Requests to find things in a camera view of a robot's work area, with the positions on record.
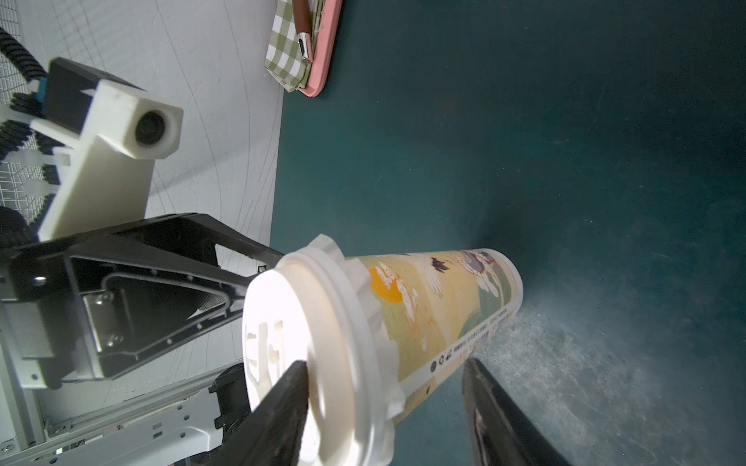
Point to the white plastic cup lid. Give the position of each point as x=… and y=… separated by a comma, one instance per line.
x=318, y=307

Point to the printed paper milk tea cup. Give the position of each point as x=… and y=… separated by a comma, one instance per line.
x=440, y=307

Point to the green checkered cloth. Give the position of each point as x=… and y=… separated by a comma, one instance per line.
x=284, y=61

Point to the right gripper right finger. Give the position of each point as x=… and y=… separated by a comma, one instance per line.
x=500, y=433

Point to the wooden handled spatula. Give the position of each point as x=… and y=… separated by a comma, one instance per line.
x=303, y=28

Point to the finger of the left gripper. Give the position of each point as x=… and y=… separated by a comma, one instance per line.
x=182, y=244

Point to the pink tray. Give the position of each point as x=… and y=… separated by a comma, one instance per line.
x=324, y=48

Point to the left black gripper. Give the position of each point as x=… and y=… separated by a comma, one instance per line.
x=78, y=312

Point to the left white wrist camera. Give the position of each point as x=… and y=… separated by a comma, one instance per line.
x=110, y=134

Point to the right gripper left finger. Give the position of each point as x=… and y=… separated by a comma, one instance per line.
x=272, y=433

